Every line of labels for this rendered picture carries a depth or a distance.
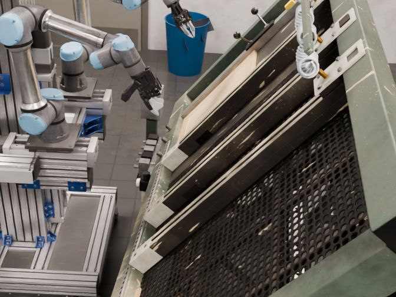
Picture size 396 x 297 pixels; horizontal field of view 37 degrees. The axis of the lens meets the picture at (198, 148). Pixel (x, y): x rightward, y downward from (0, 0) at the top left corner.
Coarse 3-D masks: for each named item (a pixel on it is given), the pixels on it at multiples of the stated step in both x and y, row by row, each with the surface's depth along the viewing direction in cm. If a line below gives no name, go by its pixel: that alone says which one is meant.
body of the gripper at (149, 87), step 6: (144, 72) 234; (150, 72) 234; (132, 78) 235; (138, 78) 236; (144, 78) 236; (150, 78) 236; (156, 78) 239; (144, 84) 238; (150, 84) 237; (156, 84) 239; (138, 90) 237; (144, 90) 237; (150, 90) 238; (156, 90) 238; (144, 96) 238; (150, 96) 239; (156, 96) 238
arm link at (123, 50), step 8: (120, 40) 227; (128, 40) 228; (112, 48) 230; (120, 48) 227; (128, 48) 227; (112, 56) 230; (120, 56) 229; (128, 56) 229; (136, 56) 230; (128, 64) 230
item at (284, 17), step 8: (296, 0) 286; (280, 16) 291; (288, 16) 289; (280, 24) 291; (272, 32) 294; (264, 40) 297; (256, 48) 300; (240, 56) 305; (232, 64) 308; (224, 72) 311; (216, 80) 313; (208, 88) 317; (200, 96) 319; (192, 104) 323; (184, 112) 326
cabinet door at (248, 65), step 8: (248, 56) 301; (240, 64) 303; (248, 64) 291; (232, 72) 306; (240, 72) 294; (248, 72) 282; (224, 80) 309; (232, 80) 297; (240, 80) 285; (216, 88) 311; (224, 88) 300; (232, 88) 288; (208, 96) 315; (216, 96) 303; (224, 96) 291; (200, 104) 317; (208, 104) 306; (216, 104) 293; (192, 112) 321; (200, 112) 308; (208, 112) 296; (184, 120) 323; (192, 120) 311; (200, 120) 298; (184, 128) 312
